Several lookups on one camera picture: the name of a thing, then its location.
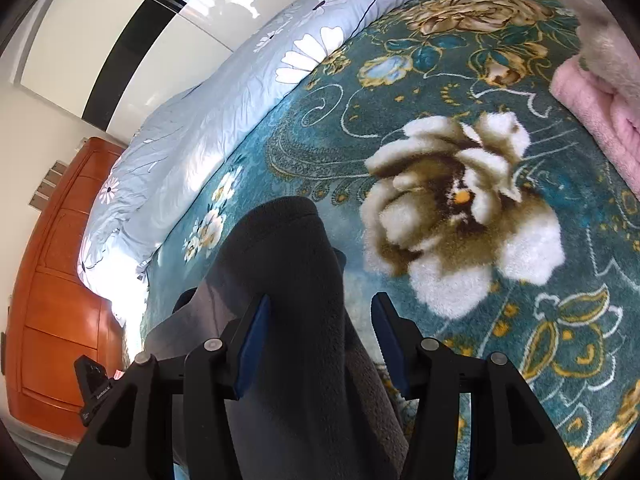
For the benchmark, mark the white glossy wardrobe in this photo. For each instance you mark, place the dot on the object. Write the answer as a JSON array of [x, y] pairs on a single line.
[[112, 62]]

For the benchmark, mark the pink fleece garment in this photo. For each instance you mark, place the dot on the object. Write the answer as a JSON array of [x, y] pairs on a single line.
[[603, 111]]

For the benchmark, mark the black and white fleece hoodie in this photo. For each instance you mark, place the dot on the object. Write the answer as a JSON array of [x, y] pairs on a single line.
[[316, 408]]

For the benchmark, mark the orange wooden headboard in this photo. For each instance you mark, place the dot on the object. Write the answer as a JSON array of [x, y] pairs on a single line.
[[54, 318]]

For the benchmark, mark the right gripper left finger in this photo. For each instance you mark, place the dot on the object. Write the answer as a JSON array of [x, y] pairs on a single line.
[[132, 434]]

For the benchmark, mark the beige fluffy garment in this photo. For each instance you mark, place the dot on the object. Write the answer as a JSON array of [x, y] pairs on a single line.
[[606, 50]]

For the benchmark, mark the teal floral bed blanket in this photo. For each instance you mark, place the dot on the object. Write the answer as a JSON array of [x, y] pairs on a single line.
[[452, 179]]

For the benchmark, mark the light blue floral quilt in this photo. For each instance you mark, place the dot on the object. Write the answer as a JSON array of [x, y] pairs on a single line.
[[186, 139]]

